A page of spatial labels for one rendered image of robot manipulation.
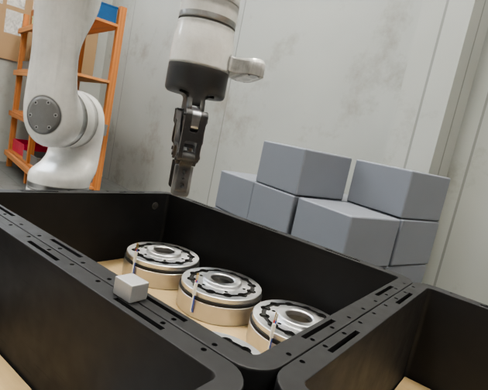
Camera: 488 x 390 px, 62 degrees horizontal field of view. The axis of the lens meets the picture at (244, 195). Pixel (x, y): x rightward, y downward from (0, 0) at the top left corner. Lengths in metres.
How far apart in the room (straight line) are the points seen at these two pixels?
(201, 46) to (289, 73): 3.25
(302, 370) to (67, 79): 0.53
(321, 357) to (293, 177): 1.74
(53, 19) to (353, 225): 1.37
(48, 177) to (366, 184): 1.70
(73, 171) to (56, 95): 0.12
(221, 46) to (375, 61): 2.79
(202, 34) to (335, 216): 1.37
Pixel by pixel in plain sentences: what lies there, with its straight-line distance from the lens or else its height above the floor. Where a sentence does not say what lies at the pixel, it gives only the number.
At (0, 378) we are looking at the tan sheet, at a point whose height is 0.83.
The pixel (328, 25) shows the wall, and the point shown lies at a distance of 3.61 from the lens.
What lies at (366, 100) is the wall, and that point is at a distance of 3.21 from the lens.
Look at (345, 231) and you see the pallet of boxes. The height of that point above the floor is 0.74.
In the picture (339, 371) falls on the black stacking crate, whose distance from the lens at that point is 0.28.
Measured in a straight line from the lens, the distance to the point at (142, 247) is 0.61.
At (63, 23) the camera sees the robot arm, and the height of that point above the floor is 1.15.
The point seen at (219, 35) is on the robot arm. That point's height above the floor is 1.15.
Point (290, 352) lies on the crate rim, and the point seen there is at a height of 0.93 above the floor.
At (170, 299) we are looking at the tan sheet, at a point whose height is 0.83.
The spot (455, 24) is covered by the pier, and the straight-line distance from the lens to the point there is 2.77.
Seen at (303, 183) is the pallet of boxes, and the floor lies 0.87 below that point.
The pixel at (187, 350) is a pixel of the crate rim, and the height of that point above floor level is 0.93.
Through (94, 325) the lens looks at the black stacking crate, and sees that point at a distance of 0.29.
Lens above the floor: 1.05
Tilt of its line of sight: 8 degrees down
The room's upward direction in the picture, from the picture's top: 12 degrees clockwise
